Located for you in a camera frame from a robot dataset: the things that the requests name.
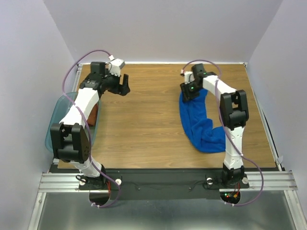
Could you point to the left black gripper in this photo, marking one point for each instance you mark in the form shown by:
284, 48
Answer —
122, 89

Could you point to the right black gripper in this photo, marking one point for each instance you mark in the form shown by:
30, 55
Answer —
186, 96

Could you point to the blue towel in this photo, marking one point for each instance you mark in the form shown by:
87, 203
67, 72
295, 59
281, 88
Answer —
198, 128

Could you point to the brown towel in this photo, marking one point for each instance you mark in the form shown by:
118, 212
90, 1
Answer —
91, 120

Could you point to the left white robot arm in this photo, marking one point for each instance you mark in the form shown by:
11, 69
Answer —
70, 138

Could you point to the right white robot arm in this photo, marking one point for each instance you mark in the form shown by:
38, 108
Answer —
233, 113

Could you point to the teal plastic bin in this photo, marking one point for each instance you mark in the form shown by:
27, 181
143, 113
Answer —
60, 110

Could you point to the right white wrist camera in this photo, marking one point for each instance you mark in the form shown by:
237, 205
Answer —
187, 75

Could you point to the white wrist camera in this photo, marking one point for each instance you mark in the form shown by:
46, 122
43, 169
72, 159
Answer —
187, 75
116, 64

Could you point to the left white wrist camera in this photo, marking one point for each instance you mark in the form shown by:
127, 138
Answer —
116, 64

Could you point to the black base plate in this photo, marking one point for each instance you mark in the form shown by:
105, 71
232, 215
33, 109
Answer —
161, 184

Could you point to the aluminium frame rail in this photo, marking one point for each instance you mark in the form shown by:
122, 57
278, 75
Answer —
273, 181

